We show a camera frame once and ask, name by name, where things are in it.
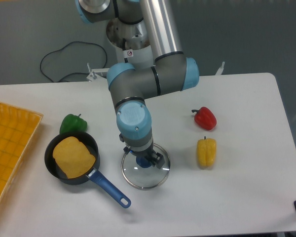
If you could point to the red bell pepper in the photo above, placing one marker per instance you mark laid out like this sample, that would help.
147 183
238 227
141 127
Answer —
204 118

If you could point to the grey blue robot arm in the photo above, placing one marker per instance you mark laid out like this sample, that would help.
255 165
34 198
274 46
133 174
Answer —
130 87

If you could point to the yellow bell pepper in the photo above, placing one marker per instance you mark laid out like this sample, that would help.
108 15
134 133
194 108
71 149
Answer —
206 152

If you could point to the white table clamp bracket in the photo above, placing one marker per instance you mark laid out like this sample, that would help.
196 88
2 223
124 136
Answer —
220 69

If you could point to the glass pot lid blue knob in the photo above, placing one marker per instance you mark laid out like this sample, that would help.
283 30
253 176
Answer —
141 173

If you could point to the yellow woven basket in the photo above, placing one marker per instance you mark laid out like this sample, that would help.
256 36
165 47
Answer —
17 129

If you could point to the green bell pepper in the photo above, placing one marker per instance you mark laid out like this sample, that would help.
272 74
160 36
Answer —
72 123

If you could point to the black saucepan blue handle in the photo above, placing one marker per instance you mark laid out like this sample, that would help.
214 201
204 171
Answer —
92 174

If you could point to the yellow toast slice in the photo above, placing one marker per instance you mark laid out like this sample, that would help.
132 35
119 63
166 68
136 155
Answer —
73 157

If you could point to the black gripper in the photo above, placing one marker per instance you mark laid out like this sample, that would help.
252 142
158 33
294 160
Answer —
143 148

